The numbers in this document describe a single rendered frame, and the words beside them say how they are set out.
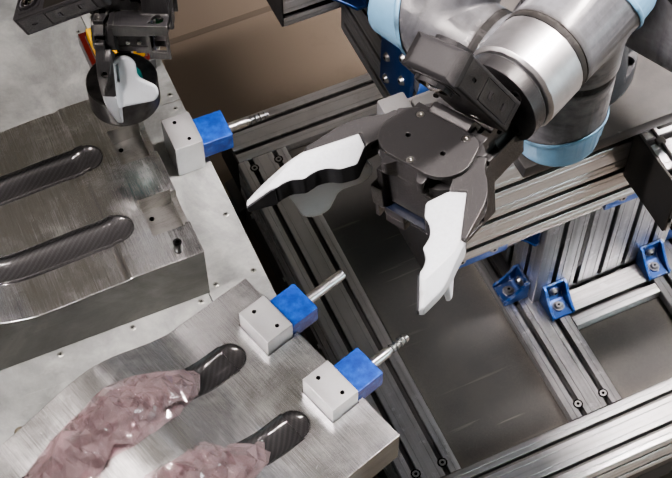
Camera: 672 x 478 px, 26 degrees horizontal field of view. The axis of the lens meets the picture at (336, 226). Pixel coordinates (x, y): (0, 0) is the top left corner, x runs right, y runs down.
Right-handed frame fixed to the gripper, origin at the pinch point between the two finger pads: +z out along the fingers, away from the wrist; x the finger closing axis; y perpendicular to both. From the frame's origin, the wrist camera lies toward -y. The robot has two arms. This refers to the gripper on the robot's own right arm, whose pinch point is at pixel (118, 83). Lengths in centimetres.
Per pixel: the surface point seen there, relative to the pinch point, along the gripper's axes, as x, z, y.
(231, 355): -26.0, 14.6, 13.9
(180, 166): 1.6, 17.8, 5.2
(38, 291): -20.6, 11.4, -7.7
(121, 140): 1.8, 13.2, -1.5
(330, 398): -32.4, 11.5, 25.1
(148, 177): -5.2, 10.7, 2.8
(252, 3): 102, 100, 3
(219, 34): 94, 100, -3
